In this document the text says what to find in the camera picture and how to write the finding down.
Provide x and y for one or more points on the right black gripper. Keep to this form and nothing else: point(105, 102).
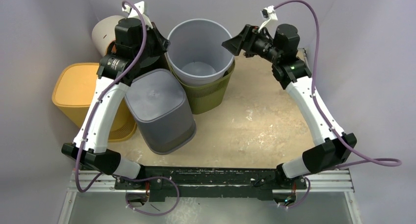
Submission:
point(245, 40)

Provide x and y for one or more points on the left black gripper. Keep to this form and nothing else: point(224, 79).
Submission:
point(163, 43)

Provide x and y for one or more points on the yellow ribbed waste bin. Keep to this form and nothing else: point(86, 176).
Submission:
point(73, 93)

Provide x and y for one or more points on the dark grey mesh waste bin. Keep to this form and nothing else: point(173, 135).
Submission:
point(161, 110)

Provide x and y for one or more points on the black round waste bin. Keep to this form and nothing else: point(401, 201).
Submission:
point(147, 64)

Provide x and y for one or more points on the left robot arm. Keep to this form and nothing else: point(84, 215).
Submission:
point(89, 147)

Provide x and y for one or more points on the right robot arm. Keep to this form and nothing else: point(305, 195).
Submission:
point(295, 77)

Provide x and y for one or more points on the multicolour round drawer cabinet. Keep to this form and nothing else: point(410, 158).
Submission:
point(103, 33)

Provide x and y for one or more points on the light grey round bin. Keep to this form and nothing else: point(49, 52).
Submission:
point(196, 54)

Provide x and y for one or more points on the olive green waste bin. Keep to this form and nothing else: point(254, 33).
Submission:
point(206, 97)

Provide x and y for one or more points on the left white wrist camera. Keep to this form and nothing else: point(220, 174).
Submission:
point(137, 10)

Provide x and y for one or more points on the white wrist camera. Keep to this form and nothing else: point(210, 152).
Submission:
point(137, 10)
point(269, 16)

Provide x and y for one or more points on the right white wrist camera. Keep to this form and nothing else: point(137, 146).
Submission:
point(269, 16)

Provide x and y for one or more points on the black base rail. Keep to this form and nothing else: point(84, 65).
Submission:
point(201, 182)

